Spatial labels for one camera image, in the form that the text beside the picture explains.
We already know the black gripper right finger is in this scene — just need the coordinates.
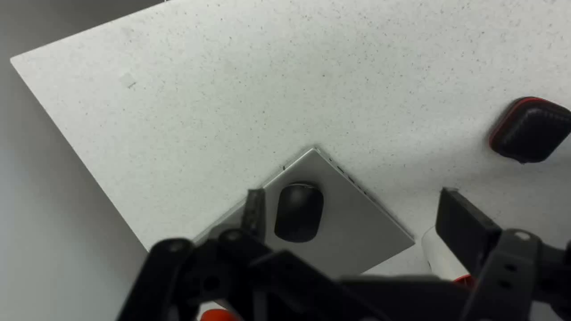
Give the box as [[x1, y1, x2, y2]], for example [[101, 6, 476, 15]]
[[435, 190, 571, 321]]

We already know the black computer mouse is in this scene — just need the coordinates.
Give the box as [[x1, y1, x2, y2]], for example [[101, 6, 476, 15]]
[[274, 182, 324, 243]]

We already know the black red-edged pad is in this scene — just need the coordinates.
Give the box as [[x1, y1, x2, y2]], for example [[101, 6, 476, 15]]
[[489, 97, 571, 165]]

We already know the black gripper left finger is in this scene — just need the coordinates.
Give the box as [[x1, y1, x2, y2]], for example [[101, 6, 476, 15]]
[[117, 188, 335, 321]]

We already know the white mug orange interior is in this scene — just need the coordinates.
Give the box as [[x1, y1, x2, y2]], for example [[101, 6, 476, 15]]
[[421, 229, 472, 286]]

